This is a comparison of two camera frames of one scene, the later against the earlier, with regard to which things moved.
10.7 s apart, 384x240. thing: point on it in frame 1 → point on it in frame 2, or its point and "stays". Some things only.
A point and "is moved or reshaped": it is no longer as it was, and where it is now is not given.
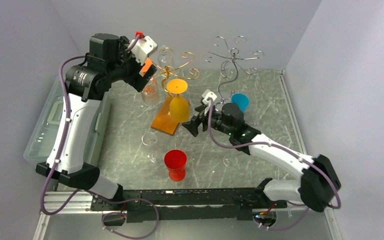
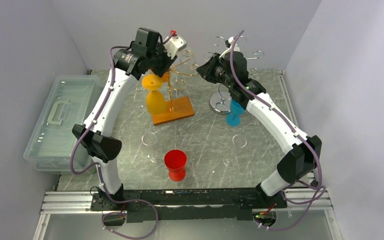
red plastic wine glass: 175,160 stays
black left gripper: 136,80 → 168,62
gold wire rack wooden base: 163,121 is moved or reshaped
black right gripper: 193,125 → 206,70
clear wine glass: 150,95 → 183,79
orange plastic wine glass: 148,63 is moved or reshaped
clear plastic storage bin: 44,144 stays
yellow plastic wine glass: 179,106 → 155,101
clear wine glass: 230,160 stays
